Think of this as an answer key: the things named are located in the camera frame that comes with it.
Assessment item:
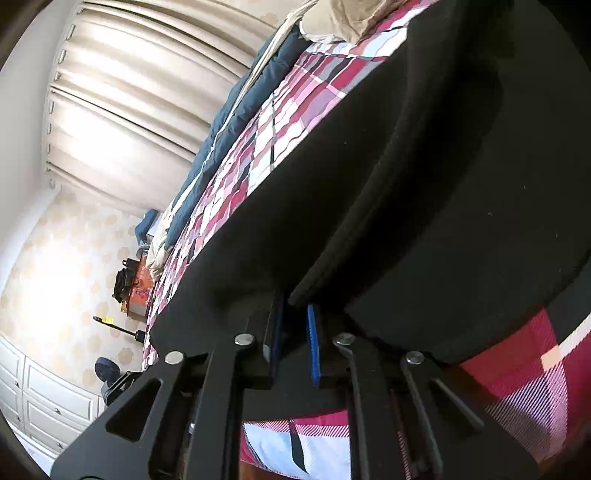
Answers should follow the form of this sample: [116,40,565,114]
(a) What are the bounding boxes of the black pants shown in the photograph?
[153,1,590,362]

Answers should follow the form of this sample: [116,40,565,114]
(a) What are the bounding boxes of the blue fan on floor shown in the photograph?
[94,357,141,406]

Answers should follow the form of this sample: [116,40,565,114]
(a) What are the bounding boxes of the black stick with yellow tag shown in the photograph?
[93,316,146,343]

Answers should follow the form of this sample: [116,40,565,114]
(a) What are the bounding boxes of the plaid bed sheet mattress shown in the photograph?
[149,1,590,479]

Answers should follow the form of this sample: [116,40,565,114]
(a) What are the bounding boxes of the white drawer cabinet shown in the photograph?
[1,338,105,473]

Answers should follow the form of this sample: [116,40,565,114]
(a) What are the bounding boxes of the orange box on nightstand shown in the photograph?
[127,255,153,321]

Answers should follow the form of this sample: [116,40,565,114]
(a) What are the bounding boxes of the black bag on nightstand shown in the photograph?
[112,258,140,304]

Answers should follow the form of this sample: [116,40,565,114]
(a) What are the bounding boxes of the dark blue quilt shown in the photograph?
[152,25,310,250]

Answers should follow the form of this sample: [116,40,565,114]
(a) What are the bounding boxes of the beige curtain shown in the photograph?
[44,1,294,213]

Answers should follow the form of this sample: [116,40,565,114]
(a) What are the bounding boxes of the beige pillow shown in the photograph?
[300,0,406,44]

